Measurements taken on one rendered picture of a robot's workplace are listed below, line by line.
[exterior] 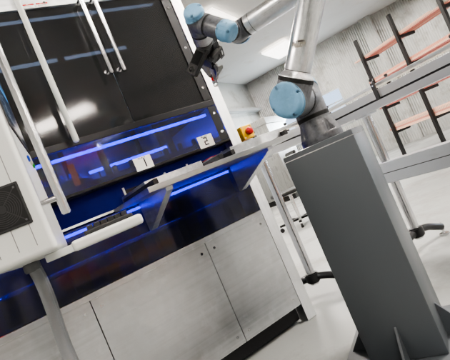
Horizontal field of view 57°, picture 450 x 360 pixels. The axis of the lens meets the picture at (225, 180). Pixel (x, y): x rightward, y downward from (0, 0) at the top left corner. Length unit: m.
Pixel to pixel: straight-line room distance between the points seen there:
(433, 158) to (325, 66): 9.38
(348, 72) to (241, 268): 9.77
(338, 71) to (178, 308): 10.10
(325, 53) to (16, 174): 10.76
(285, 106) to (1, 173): 0.84
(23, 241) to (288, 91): 0.87
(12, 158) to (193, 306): 1.03
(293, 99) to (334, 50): 10.26
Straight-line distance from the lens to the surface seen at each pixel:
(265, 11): 1.57
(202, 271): 1.91
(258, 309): 2.06
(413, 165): 2.41
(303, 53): 1.36
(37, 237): 1.19
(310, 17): 1.37
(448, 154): 2.30
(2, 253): 1.20
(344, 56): 11.51
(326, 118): 1.49
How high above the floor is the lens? 0.77
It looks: 1 degrees up
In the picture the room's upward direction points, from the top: 23 degrees counter-clockwise
